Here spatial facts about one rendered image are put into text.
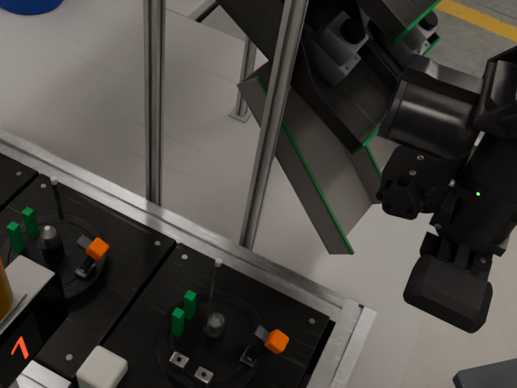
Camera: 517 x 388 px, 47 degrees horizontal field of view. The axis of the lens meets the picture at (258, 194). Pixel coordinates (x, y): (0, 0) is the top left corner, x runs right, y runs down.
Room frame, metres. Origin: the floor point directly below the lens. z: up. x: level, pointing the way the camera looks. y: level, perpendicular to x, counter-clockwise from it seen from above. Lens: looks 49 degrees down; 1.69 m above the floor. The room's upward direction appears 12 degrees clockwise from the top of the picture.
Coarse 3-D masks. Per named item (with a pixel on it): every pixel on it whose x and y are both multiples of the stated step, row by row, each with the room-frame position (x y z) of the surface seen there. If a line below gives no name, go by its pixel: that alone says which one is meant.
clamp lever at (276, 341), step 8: (256, 328) 0.34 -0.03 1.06; (256, 336) 0.33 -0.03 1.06; (264, 336) 0.33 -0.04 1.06; (272, 336) 0.32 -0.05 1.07; (280, 336) 0.33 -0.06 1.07; (256, 344) 0.34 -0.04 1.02; (264, 344) 0.33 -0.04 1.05; (272, 344) 0.32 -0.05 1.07; (280, 344) 0.32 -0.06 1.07; (248, 352) 0.33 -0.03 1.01; (256, 352) 0.32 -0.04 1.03; (264, 352) 0.32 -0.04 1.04; (280, 352) 0.31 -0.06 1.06; (248, 360) 0.32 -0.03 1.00
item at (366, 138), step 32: (224, 0) 0.62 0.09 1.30; (256, 0) 0.60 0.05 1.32; (320, 0) 0.70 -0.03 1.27; (352, 0) 0.68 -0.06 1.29; (256, 32) 0.59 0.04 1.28; (384, 64) 0.65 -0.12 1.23; (320, 96) 0.55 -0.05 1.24; (352, 96) 0.60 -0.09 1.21; (384, 96) 0.63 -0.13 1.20; (352, 128) 0.56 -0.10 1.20
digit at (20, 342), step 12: (24, 324) 0.21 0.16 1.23; (36, 324) 0.22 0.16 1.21; (12, 336) 0.19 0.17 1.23; (24, 336) 0.20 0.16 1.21; (36, 336) 0.21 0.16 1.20; (0, 348) 0.18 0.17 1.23; (12, 348) 0.19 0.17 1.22; (24, 348) 0.20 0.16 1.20; (36, 348) 0.21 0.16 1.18; (0, 360) 0.18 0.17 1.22; (12, 360) 0.19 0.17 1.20; (24, 360) 0.20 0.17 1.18; (0, 372) 0.17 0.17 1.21; (12, 372) 0.18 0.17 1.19
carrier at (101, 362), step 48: (192, 288) 0.43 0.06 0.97; (240, 288) 0.44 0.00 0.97; (144, 336) 0.34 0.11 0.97; (192, 336) 0.35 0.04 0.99; (240, 336) 0.36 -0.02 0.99; (288, 336) 0.38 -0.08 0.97; (96, 384) 0.26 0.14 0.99; (144, 384) 0.28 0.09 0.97; (192, 384) 0.29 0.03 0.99; (240, 384) 0.30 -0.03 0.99; (288, 384) 0.32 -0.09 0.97
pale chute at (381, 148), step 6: (372, 138) 0.74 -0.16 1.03; (378, 138) 0.75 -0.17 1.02; (372, 144) 0.73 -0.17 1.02; (378, 144) 0.74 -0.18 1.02; (384, 144) 0.75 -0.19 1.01; (390, 144) 0.76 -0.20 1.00; (396, 144) 0.77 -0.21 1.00; (372, 150) 0.72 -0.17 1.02; (378, 150) 0.73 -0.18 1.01; (384, 150) 0.74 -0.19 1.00; (390, 150) 0.75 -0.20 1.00; (378, 156) 0.72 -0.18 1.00; (384, 156) 0.73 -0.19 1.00; (378, 162) 0.71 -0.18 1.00; (384, 162) 0.72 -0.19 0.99
